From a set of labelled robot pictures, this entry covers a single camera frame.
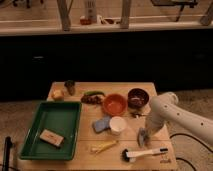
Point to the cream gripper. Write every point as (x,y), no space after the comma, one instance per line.
(149,136)

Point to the grey towel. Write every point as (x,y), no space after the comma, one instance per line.
(142,136)

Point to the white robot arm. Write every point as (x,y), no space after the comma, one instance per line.
(164,108)

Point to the metal spoon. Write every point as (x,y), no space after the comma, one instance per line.
(138,115)

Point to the white cup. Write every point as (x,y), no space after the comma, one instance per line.
(117,125)

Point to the dark maroon bowl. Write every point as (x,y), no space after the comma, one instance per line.
(137,98)

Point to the orange bowl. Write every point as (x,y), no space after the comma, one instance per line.
(114,105)

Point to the blue sponge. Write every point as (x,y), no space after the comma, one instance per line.
(101,124)

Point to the brown toy food cluster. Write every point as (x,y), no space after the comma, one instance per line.
(91,99)

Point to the green chili pepper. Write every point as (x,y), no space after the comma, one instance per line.
(91,93)

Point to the dark green cup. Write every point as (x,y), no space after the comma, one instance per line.
(70,86)

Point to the green plastic tray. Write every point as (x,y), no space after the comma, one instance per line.
(61,118)

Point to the brown wooden block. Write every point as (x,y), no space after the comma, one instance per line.
(52,138)

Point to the red object on shelf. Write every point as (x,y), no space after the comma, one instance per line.
(84,21)

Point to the white handled dish brush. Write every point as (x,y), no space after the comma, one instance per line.
(130,156)

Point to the black post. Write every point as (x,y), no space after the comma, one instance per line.
(6,156)

